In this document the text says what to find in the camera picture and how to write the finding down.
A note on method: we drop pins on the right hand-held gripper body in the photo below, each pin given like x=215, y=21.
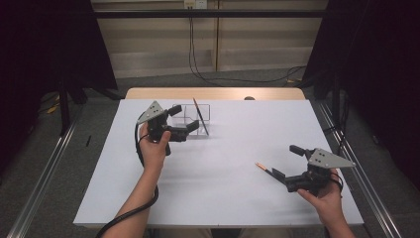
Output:
x=325, y=160

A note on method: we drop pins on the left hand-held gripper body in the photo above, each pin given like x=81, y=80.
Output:
x=152, y=112

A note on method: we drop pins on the clear plastic pen holder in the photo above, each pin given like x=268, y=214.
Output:
x=185, y=115

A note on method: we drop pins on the black pencil with orange end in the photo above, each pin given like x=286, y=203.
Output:
x=200, y=115
x=262, y=167

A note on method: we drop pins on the person's left hand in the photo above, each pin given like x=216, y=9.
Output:
x=153, y=155

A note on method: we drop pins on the person's right hand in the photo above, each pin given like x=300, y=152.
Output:
x=327, y=205

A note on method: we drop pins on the wooden table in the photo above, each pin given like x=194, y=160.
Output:
x=214, y=93

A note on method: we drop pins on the white table mat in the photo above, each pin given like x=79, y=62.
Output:
x=224, y=185

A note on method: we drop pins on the dark round object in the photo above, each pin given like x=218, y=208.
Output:
x=249, y=98

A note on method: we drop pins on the small black floor object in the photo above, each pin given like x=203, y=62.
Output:
x=88, y=141

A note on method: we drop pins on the black metal stand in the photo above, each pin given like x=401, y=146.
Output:
x=64, y=105

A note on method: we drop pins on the yellow floor tape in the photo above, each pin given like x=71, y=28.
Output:
x=52, y=108

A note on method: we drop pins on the black horizontal bar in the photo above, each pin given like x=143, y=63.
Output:
x=211, y=14

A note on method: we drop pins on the black curtain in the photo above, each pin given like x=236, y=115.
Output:
x=49, y=49
x=379, y=66

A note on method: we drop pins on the metal floor rail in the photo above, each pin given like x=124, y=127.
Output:
x=43, y=178
x=369, y=188

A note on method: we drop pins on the white wall socket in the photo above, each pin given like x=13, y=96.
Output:
x=195, y=3

